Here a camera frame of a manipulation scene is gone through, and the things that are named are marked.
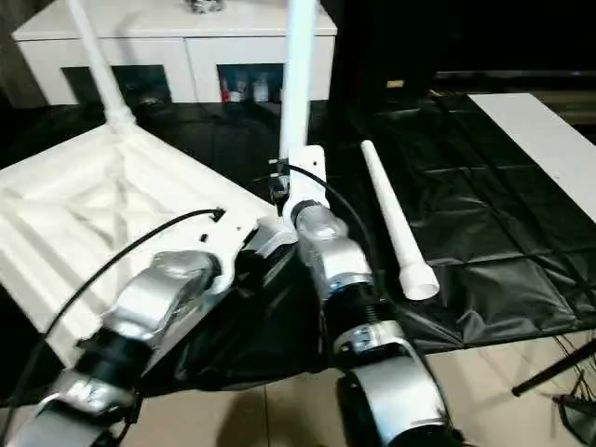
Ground black mat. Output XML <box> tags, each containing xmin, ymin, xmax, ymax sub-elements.
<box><xmin>0</xmin><ymin>90</ymin><xmax>596</xmax><ymax>395</ymax></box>

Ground white cabinet with glass doors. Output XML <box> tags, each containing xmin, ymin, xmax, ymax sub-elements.
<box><xmin>12</xmin><ymin>0</ymin><xmax>338</xmax><ymax>107</ymax></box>

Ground white plastic table top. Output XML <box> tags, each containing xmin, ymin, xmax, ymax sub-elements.
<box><xmin>0</xmin><ymin>121</ymin><xmax>299</xmax><ymax>370</ymax></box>

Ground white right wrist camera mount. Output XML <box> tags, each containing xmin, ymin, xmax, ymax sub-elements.
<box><xmin>282</xmin><ymin>144</ymin><xmax>332</xmax><ymax>224</ymax></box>

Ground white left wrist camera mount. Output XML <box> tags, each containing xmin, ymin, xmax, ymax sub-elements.
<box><xmin>197</xmin><ymin>210</ymin><xmax>262</xmax><ymax>297</ymax></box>

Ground dark tangled cables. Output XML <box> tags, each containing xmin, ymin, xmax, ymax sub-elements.
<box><xmin>552</xmin><ymin>372</ymin><xmax>596</xmax><ymax>441</ymax></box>

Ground white flat panel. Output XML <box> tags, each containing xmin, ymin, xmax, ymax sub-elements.
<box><xmin>467</xmin><ymin>91</ymin><xmax>596</xmax><ymax>221</ymax></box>

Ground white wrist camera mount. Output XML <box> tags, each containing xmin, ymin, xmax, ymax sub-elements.
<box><xmin>197</xmin><ymin>210</ymin><xmax>262</xmax><ymax>297</ymax></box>
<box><xmin>282</xmin><ymin>144</ymin><xmax>332</xmax><ymax>224</ymax></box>

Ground black folding table frame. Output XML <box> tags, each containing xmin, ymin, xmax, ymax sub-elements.
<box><xmin>511</xmin><ymin>341</ymin><xmax>596</xmax><ymax>398</ymax></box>

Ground black metal bar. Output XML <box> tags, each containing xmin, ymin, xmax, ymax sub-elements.
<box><xmin>435</xmin><ymin>69</ymin><xmax>596</xmax><ymax>81</ymax></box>

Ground dark crumpled plastic bag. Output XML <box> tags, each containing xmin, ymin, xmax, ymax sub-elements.
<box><xmin>184</xmin><ymin>0</ymin><xmax>225</xmax><ymax>14</ymax></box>

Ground grey curtain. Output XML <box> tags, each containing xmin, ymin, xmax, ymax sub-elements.
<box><xmin>0</xmin><ymin>0</ymin><xmax>50</xmax><ymax>109</ymax></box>

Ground white plastic table leg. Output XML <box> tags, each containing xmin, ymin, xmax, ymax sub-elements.
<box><xmin>278</xmin><ymin>0</ymin><xmax>323</xmax><ymax>164</ymax></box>
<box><xmin>66</xmin><ymin>0</ymin><xmax>140</xmax><ymax>137</ymax></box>
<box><xmin>359</xmin><ymin>139</ymin><xmax>440</xmax><ymax>301</ymax></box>

